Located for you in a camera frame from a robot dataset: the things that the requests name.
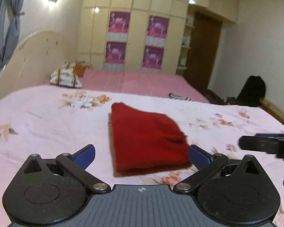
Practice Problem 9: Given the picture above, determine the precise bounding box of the black backpack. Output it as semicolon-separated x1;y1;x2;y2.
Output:
226;75;266;107

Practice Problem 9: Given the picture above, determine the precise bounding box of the cream wooden headboard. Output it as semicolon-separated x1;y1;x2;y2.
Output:
0;30;76;100

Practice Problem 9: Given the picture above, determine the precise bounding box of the orange striped pillow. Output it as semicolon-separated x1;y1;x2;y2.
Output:
73;63;89;77

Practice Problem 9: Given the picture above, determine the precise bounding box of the lower left pink poster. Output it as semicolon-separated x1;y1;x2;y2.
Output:
105;42;126;64

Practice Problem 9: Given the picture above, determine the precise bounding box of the wooden tv bench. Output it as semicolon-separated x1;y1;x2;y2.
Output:
260;98;284;125

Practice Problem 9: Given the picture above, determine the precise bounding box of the black white striped cloth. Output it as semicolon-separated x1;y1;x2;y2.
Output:
168;93;193;101

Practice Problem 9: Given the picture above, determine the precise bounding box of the cream built-in wardrobe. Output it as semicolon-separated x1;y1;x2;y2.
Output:
77;0;239;74

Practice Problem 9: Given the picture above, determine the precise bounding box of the pink bed sheet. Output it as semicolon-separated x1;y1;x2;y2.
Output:
79;69;209;103

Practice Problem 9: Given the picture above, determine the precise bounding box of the upper left pink poster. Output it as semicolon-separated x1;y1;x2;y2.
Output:
108;11;131;33

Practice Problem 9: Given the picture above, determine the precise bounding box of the lower right pink poster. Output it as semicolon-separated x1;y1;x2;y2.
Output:
142;46;164;69

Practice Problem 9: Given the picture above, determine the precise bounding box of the patterned white brown pillow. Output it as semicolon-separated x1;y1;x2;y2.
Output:
49;61;82;88

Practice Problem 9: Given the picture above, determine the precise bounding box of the cream corner shelf unit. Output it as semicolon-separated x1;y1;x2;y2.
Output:
176;13;194;76

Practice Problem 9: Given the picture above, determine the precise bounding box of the brown wooden door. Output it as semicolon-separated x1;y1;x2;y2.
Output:
183;12;223;94

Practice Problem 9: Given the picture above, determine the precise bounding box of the upper right pink poster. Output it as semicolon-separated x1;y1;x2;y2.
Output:
147;15;169;38

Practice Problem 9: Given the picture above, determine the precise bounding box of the pink poster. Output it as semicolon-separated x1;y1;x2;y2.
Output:
105;42;126;64
147;15;169;38
108;11;131;33
142;46;164;69

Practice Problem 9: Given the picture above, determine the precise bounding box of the red knit garment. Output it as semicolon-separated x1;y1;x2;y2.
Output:
110;103;191;176

